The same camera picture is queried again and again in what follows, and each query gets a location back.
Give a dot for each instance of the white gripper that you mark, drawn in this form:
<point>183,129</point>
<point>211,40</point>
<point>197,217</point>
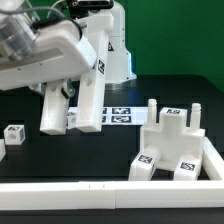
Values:
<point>59,52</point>

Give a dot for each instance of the white chair back frame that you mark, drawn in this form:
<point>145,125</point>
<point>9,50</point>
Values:
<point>91,87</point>

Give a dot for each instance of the white chair seat block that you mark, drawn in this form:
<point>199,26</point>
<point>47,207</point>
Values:
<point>168,134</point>

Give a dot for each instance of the flat white tagged plate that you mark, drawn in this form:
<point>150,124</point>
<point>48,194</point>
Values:
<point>124,115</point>

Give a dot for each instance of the small white cube block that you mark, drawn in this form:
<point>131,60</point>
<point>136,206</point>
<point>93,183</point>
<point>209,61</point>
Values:
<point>14,134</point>

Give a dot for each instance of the white fence piece left edge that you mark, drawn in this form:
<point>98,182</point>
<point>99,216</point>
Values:
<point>2,149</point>

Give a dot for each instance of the white front fence bar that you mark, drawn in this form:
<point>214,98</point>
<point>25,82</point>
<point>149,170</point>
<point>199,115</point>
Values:
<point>111,195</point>

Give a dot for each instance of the white fence bar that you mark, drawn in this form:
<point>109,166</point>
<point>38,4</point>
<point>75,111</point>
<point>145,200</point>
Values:
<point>212,162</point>
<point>111,195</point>

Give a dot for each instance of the white right fence bar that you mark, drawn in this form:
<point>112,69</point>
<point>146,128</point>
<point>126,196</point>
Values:
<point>212,162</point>

